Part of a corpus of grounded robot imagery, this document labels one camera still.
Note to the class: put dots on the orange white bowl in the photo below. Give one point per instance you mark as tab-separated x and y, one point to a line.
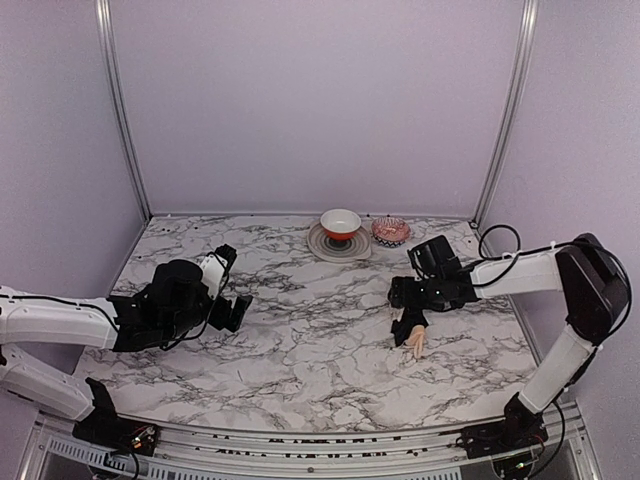
340	224

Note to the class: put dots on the grey ringed plate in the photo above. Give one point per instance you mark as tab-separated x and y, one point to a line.
338	251

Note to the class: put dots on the red blue patterned bowl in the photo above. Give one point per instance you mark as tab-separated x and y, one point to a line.
390	232

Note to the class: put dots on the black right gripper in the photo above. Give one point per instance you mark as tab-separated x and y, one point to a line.
407	298

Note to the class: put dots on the right aluminium frame post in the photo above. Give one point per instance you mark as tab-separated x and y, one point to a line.
515	90

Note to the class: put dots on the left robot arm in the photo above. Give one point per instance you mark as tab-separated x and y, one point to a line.
177	305

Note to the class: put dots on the aluminium front rail base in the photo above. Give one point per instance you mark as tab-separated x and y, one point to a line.
191	452

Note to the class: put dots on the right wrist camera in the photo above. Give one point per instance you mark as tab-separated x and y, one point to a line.
434	259

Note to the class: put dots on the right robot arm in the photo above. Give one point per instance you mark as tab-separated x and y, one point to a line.
589	279

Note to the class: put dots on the aluminium frame post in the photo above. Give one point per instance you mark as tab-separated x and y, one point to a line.
109	51
515	90

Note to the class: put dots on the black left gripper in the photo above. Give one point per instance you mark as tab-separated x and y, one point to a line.
226	314

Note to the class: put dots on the beige folding umbrella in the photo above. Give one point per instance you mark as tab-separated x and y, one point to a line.
417	339

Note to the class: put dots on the left aluminium frame post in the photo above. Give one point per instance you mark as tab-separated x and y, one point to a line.
109	51

